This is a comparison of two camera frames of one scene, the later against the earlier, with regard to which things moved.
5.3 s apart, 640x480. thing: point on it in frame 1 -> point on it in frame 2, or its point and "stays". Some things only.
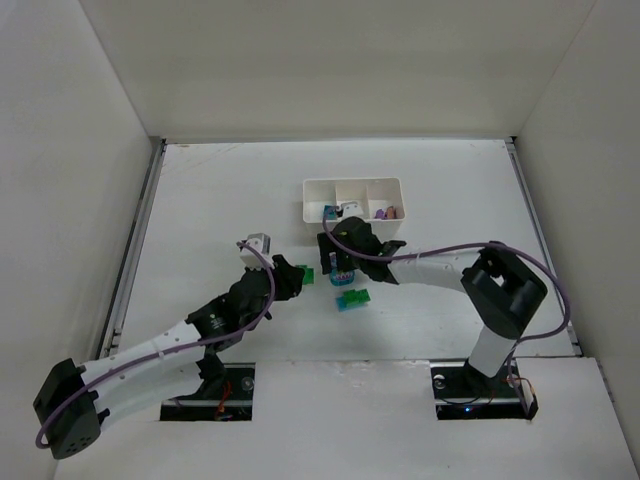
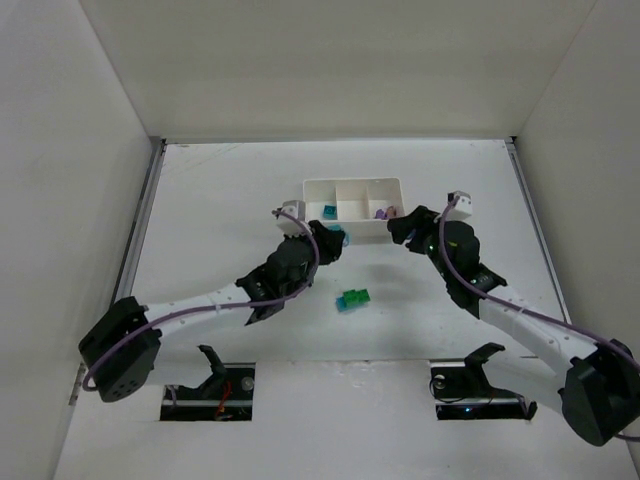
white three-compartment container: x=381 y=198 stays
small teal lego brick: x=330 y=212 stays
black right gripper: x=331 y=257 -> x=413 y=228
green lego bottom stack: x=356 y=297 stays
